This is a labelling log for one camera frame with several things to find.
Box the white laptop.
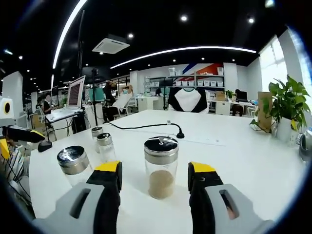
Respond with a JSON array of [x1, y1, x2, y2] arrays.
[[45, 75, 86, 123]]

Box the curved ceiling light strip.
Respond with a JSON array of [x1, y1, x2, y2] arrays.
[[109, 45, 257, 70], [52, 0, 88, 70]]

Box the green potted plant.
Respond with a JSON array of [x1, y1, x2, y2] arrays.
[[249, 74, 312, 144]]

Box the small seasoning bottle white powder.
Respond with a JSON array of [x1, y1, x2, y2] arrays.
[[96, 132, 117, 164]]

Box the black gooseneck cable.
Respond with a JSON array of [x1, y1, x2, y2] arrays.
[[103, 120, 185, 140]]

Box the black tripod pole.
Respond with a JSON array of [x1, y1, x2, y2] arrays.
[[90, 68, 101, 129]]

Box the row of white storage bins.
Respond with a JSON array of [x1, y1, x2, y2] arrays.
[[175, 80, 224, 87]]

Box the black computer mouse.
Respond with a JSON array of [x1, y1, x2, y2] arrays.
[[37, 141, 53, 153]]

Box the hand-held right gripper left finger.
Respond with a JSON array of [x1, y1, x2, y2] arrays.
[[31, 160, 123, 234]]

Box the tall seasoning bottle brown powder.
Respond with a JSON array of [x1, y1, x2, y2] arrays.
[[143, 136, 180, 200]]

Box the window with white blinds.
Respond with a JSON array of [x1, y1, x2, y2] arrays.
[[259, 35, 288, 95]]

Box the small seasoning bottle beige grains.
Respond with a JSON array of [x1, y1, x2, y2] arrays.
[[91, 126, 105, 154]]

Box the tall seasoning bottle white grains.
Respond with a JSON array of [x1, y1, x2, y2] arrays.
[[56, 145, 95, 188]]

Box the ceiling air conditioner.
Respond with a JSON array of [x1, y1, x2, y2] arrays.
[[91, 33, 131, 55]]

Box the grey storage shelf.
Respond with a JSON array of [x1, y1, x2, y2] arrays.
[[144, 67, 226, 89]]

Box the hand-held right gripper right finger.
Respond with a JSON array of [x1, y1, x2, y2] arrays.
[[187, 160, 276, 234]]

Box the white cabinet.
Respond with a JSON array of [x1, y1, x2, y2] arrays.
[[136, 96, 169, 113]]

